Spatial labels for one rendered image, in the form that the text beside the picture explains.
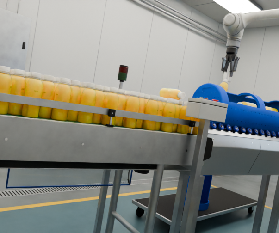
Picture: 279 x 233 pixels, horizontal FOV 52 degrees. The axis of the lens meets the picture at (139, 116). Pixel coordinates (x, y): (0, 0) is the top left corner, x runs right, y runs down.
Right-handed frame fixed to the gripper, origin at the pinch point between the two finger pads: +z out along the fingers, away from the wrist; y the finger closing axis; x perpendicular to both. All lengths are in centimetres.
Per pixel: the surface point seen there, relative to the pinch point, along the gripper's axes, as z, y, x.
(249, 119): 26.9, -13.5, -14.5
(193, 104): 24, -29, 55
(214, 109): 25, -34, 45
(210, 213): 116, 32, -48
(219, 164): 60, -10, 4
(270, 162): 57, -11, -54
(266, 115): 21.9, -14.7, -30.9
